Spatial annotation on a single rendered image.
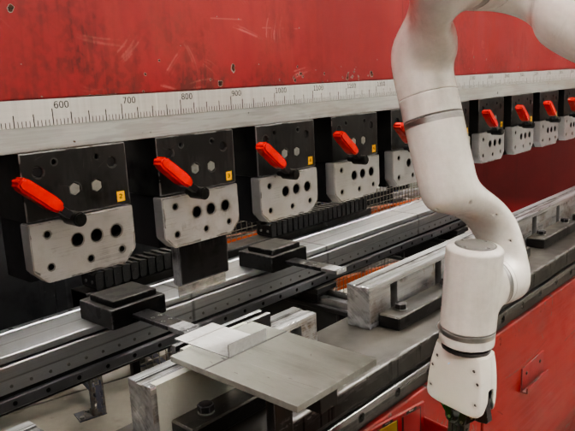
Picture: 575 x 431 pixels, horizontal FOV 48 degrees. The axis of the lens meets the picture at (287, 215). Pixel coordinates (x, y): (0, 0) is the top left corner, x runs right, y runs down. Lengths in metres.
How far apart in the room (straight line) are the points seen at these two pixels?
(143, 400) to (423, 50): 0.67
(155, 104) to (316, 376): 0.44
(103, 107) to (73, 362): 0.53
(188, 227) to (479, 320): 0.45
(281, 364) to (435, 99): 0.45
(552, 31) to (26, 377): 0.96
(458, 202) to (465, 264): 0.09
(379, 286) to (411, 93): 0.56
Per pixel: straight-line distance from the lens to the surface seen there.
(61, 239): 0.87
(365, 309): 1.41
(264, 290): 1.53
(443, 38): 0.94
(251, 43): 1.07
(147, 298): 1.25
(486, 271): 0.97
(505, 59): 1.87
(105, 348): 1.28
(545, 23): 0.85
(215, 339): 1.08
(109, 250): 0.90
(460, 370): 1.04
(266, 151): 1.04
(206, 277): 1.07
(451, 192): 0.97
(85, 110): 0.88
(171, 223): 0.96
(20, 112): 0.84
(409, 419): 1.20
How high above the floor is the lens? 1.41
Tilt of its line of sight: 12 degrees down
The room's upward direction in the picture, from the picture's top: 3 degrees counter-clockwise
